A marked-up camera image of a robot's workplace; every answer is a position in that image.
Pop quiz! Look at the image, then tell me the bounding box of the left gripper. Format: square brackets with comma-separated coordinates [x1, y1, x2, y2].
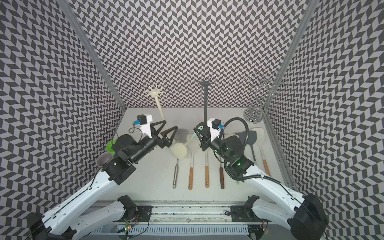
[130, 120, 178, 164]

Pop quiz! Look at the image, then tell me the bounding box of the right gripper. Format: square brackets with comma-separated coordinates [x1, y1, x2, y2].
[193, 126, 232, 163]

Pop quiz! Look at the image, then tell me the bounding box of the cream spatula light wood handle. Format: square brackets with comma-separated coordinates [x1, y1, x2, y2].
[187, 134, 200, 190]

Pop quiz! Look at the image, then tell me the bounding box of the cream slotted turner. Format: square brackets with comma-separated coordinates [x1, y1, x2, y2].
[171, 129, 200, 160]

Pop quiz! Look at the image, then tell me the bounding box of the cream spoon brown handle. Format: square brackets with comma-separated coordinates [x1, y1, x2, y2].
[205, 150, 210, 188]

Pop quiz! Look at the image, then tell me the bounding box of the cream utensil rack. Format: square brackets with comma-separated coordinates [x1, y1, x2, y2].
[146, 85, 166, 121]

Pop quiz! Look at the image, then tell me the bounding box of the grey spatula mint handle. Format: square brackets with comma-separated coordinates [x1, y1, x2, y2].
[247, 131, 257, 164]

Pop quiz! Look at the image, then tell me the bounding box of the cream spatula wooden handle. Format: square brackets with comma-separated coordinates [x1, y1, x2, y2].
[251, 128, 271, 176]

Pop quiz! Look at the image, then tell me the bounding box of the grey turner mint handle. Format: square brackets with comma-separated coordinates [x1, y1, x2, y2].
[236, 131, 247, 143]

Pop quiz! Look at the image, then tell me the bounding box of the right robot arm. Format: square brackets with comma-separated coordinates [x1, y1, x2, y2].
[194, 117, 329, 240]

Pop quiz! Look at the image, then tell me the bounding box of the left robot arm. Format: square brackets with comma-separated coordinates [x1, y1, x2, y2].
[26, 120, 178, 240]

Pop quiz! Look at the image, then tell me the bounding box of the dark grey utensil rack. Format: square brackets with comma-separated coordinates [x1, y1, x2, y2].
[197, 80, 213, 127]

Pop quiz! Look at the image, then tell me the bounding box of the green plastic goblet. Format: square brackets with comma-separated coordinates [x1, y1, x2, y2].
[106, 139, 117, 156]

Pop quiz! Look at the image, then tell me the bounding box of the grey ceramic mug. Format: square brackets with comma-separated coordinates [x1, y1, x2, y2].
[96, 152, 114, 167]

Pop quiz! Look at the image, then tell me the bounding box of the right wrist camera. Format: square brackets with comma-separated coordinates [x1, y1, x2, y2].
[207, 118, 224, 142]

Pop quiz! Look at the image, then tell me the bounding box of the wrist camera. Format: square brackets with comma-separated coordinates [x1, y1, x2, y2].
[134, 114, 153, 139]
[207, 118, 224, 142]

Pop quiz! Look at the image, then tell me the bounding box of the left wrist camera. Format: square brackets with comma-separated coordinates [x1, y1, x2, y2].
[134, 114, 153, 139]

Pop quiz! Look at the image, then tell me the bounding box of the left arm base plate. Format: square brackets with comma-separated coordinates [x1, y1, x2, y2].
[119, 206, 153, 223]

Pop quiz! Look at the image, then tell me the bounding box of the aluminium front rail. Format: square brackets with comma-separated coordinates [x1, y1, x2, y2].
[80, 201, 322, 238]

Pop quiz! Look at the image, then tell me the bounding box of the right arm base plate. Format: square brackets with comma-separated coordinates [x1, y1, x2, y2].
[230, 206, 263, 223]

